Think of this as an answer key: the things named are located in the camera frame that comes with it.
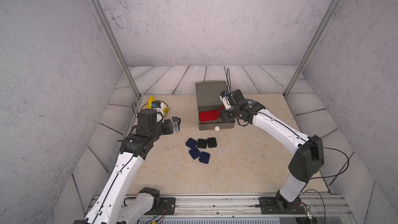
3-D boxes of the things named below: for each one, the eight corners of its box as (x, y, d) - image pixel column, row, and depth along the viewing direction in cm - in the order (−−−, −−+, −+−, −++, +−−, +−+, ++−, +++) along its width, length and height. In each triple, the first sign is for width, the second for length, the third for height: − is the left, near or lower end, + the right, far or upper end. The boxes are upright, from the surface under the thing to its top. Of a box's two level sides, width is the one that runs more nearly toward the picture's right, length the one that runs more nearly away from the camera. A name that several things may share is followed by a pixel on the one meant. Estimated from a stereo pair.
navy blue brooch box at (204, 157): (198, 161, 90) (198, 160, 88) (201, 152, 93) (201, 151, 92) (208, 164, 89) (208, 162, 87) (210, 154, 92) (210, 153, 91)
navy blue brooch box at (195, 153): (193, 160, 90) (193, 158, 88) (188, 152, 93) (188, 150, 92) (201, 155, 92) (201, 153, 90) (196, 147, 95) (195, 146, 94)
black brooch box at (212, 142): (207, 147, 95) (207, 145, 93) (207, 139, 98) (207, 137, 97) (216, 147, 95) (216, 145, 93) (216, 139, 98) (216, 137, 97)
